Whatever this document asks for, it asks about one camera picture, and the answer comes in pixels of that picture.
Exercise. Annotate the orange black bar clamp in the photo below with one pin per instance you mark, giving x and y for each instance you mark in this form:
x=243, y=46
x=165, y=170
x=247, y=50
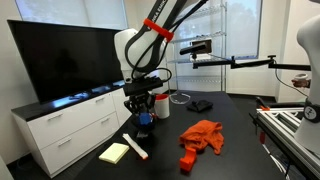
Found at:
x=265, y=108

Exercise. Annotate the black mesh pouch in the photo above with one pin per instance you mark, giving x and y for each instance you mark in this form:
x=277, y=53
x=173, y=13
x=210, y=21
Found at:
x=200, y=106

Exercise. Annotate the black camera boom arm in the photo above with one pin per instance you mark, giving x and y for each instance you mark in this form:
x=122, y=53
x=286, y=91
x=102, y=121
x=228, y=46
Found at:
x=253, y=63

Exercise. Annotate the pale yellow sticky note pad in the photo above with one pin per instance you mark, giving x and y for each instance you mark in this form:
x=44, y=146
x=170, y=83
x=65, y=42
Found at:
x=114, y=152

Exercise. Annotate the white mug orange interior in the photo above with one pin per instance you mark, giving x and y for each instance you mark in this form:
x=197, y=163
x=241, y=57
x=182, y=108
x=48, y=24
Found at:
x=162, y=108

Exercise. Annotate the orange printed plastic block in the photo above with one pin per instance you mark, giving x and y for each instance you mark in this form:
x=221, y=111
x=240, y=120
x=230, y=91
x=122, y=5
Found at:
x=187, y=163

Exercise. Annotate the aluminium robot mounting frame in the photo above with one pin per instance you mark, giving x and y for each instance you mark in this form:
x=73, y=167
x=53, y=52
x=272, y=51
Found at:
x=283, y=123

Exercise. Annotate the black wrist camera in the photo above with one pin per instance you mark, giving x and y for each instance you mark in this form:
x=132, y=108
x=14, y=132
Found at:
x=143, y=87

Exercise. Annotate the orange cloth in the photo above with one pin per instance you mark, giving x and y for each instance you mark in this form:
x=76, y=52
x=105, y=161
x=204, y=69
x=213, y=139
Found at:
x=201, y=133

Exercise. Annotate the black flat screen television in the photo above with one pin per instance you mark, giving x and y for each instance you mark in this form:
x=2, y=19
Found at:
x=66, y=56

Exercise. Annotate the white strip with orange tip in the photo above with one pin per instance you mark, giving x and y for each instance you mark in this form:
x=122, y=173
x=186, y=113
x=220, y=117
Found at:
x=133, y=145

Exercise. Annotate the person hand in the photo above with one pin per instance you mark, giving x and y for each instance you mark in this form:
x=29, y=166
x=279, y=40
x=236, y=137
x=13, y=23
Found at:
x=301, y=84

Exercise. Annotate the white drawer cabinet black top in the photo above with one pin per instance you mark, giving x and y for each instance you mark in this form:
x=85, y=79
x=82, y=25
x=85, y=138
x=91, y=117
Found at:
x=76, y=126

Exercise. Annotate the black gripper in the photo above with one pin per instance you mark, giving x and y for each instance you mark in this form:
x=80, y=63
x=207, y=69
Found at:
x=140, y=99

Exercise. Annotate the window with white blind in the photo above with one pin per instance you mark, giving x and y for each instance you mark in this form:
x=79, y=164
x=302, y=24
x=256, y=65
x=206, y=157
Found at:
x=66, y=11

